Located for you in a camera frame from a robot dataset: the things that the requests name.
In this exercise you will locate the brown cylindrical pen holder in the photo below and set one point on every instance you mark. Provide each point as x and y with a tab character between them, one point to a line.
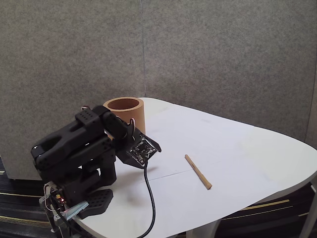
133	114

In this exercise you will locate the tan wooden pen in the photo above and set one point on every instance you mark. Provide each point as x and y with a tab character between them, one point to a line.
198	172

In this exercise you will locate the silver metal table clamp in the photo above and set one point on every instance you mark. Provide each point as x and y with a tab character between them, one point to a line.
74	209

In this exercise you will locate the controller board with red LED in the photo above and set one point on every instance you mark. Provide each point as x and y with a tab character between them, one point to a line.
58	197

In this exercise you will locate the white table leg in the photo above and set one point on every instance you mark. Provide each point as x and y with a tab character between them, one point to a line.
198	231
306	223

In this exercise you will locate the grey felt partition panel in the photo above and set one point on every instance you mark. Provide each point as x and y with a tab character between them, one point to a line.
223	62
62	62

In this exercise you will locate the bare camera circuit board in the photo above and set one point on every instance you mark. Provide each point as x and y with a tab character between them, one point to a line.
142	151

